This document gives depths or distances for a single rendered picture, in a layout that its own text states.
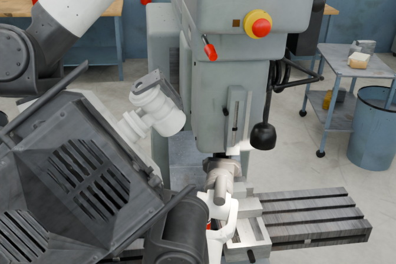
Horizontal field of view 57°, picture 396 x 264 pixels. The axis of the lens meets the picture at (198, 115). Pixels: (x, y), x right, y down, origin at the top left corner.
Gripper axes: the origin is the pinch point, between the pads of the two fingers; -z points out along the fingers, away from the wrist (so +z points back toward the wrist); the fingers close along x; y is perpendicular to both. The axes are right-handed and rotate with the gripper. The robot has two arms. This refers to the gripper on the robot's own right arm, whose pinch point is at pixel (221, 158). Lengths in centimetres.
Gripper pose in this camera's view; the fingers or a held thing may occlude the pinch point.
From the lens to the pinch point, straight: 126.2
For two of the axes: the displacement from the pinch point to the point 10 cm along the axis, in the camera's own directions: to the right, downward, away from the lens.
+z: -1.2, 5.0, -8.6
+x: -9.9, -0.8, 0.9
